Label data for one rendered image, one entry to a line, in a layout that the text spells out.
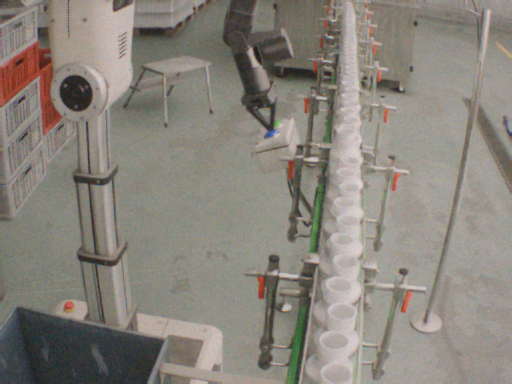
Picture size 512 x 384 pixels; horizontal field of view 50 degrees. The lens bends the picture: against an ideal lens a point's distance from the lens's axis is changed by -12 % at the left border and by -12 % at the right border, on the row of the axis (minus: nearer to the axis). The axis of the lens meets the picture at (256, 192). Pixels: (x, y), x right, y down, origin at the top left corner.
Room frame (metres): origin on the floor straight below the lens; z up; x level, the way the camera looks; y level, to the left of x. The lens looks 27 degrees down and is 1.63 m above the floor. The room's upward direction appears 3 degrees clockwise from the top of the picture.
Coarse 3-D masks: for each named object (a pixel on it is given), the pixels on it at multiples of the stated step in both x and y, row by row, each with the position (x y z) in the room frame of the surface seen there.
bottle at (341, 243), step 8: (336, 240) 0.77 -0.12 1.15; (344, 240) 0.78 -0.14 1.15; (352, 240) 0.76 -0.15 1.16; (328, 248) 0.76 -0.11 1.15; (336, 248) 0.74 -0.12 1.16; (344, 248) 0.74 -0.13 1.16; (352, 248) 0.75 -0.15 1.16; (328, 256) 0.76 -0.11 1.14; (320, 264) 0.76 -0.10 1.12; (328, 264) 0.75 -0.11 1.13; (320, 272) 0.75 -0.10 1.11; (328, 272) 0.74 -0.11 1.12; (320, 280) 0.75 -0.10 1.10
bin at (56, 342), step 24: (24, 312) 0.79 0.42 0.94; (48, 312) 0.79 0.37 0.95; (0, 336) 0.71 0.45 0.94; (24, 336) 0.79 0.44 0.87; (48, 336) 0.79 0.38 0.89; (72, 336) 0.78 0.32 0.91; (96, 336) 0.77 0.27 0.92; (120, 336) 0.77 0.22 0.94; (144, 336) 0.76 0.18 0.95; (0, 360) 0.69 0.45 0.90; (24, 360) 0.77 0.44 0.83; (48, 360) 0.79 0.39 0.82; (72, 360) 0.78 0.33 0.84; (96, 360) 0.77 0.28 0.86; (120, 360) 0.77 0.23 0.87; (144, 360) 0.76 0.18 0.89; (168, 360) 0.75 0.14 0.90
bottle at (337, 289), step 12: (324, 288) 0.65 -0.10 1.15; (336, 288) 0.66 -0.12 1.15; (348, 288) 0.65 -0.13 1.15; (324, 300) 0.64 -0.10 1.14; (336, 300) 0.63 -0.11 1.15; (348, 300) 0.63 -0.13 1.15; (324, 312) 0.63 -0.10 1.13; (312, 324) 0.64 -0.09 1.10; (324, 324) 0.62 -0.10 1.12; (312, 336) 0.63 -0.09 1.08
